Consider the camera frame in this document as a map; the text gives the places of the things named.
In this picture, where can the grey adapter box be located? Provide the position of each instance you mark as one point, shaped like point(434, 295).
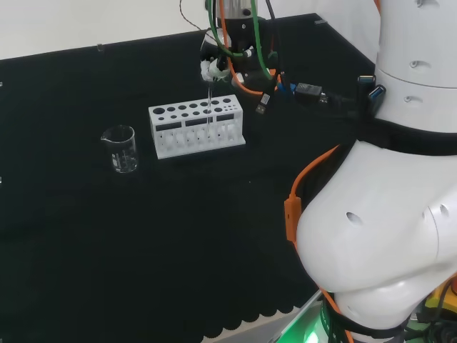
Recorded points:
point(307, 91)

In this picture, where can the silver USB plug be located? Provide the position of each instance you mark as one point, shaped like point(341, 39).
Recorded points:
point(262, 105)

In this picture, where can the clear glass rod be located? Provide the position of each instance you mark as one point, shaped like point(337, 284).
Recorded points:
point(209, 98)

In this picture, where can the small clear glass beaker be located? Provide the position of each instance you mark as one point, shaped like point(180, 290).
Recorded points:
point(123, 157)

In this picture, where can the black bench cloth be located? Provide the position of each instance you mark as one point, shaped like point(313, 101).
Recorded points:
point(178, 214)

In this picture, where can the white test tube rack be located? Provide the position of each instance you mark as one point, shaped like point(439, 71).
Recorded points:
point(168, 151)

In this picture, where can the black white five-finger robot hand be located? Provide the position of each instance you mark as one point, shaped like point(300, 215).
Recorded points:
point(242, 39)

